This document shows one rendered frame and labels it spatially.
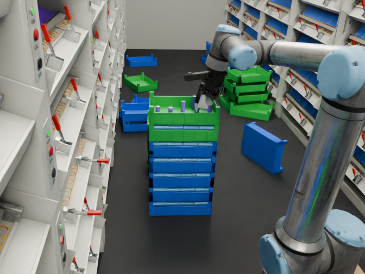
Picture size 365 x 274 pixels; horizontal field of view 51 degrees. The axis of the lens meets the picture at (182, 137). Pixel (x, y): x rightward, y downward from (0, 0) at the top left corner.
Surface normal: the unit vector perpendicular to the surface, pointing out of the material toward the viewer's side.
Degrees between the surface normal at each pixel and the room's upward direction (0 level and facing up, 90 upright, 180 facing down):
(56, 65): 90
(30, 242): 21
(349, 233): 7
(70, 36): 90
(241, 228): 0
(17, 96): 90
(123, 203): 0
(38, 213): 90
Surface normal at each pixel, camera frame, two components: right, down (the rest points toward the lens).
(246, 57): 0.24, 0.59
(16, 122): 0.39, -0.84
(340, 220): 0.15, -0.87
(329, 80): -0.92, 0.00
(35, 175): 0.11, 0.44
